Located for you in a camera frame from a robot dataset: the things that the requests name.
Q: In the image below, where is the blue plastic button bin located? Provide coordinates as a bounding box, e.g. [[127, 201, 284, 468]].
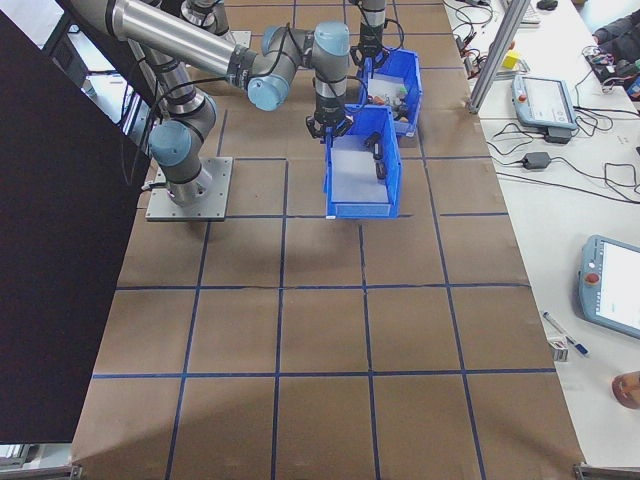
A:
[[355, 49, 424, 139]]

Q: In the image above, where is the blue plastic module bin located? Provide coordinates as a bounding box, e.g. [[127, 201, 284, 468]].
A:
[[319, 103, 403, 221]]

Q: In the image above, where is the pile of push-button switches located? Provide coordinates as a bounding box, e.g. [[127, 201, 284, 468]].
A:
[[367, 74, 409, 121]]

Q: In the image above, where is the dark circuit board module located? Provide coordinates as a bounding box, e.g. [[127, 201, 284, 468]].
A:
[[363, 130, 385, 160]]

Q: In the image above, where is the white foam bin liner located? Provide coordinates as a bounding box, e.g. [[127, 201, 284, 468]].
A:
[[330, 134, 391, 205]]

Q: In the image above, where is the grey blue teach pendant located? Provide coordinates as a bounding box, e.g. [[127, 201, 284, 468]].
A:
[[577, 234, 640, 341], [509, 73, 580, 132]]

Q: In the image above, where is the small electronics board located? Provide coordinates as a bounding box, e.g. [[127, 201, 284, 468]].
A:
[[582, 45, 624, 84]]

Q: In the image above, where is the white desk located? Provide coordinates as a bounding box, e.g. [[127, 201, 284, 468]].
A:
[[442, 0, 640, 469]]

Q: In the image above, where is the seated person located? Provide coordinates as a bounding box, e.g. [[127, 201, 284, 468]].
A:
[[592, 12, 640, 99]]

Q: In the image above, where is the blue white pen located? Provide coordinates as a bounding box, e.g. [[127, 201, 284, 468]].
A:
[[542, 310, 590, 357]]

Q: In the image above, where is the brown round object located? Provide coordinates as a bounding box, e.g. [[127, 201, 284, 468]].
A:
[[612, 369, 640, 407]]

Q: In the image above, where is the aluminium profile bar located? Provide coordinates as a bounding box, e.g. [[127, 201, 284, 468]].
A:
[[0, 464, 82, 480], [572, 462, 640, 480]]

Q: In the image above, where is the aluminium profile post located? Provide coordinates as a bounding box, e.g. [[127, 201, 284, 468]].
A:
[[467, 0, 531, 115]]

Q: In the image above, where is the black adapter power cable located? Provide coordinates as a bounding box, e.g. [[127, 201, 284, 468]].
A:
[[487, 122, 640, 204]]

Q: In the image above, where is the black frame cover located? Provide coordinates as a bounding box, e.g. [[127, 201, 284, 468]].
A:
[[0, 9, 152, 445]]

